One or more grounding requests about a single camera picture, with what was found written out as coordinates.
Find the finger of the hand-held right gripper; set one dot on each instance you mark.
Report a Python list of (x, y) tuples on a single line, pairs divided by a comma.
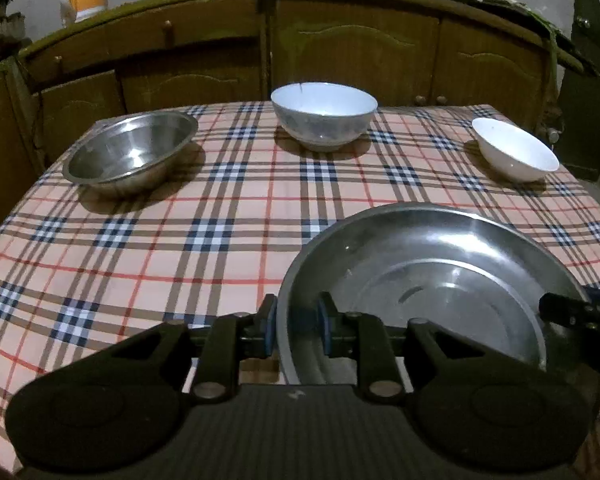
[(565, 310), (595, 355)]

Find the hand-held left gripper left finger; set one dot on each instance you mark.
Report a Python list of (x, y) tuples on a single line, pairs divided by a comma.
[(271, 325)]

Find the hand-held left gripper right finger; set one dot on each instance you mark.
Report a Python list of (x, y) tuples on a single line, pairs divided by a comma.
[(324, 325)]

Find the large steel plate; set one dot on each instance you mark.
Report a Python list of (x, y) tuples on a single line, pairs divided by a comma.
[(380, 240)]

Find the small white bowl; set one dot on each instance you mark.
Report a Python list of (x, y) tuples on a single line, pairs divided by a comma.
[(517, 152)]

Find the large white bowl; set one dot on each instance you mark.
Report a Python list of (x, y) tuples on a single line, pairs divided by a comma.
[(325, 115)]

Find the steel bowl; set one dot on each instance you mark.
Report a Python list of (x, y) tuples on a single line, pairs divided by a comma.
[(130, 152)]

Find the plaid tablecloth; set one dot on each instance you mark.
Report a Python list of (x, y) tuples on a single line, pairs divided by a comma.
[(180, 240)]

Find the green door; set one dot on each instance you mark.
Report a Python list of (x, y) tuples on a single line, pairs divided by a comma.
[(590, 85)]

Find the wooden kitchen cabinet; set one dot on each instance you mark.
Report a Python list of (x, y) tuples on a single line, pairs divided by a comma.
[(355, 50)]

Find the dark stove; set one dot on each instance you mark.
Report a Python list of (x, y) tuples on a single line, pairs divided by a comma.
[(0, 52)]

